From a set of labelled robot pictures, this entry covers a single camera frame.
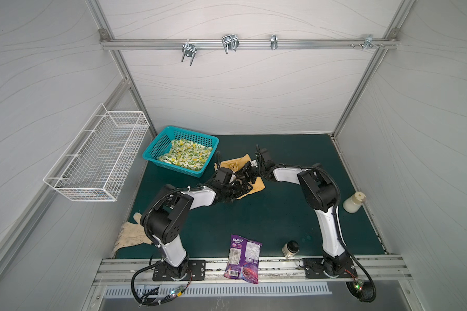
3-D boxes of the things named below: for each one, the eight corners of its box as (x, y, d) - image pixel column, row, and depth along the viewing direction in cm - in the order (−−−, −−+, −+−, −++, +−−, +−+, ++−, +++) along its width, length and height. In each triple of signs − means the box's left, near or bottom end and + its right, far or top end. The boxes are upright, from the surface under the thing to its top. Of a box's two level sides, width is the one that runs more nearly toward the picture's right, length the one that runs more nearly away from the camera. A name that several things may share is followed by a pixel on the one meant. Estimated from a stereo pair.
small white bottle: (345, 213, 91) (357, 202, 82) (341, 202, 95) (352, 191, 85) (355, 213, 91) (369, 202, 82) (351, 202, 95) (363, 191, 85)
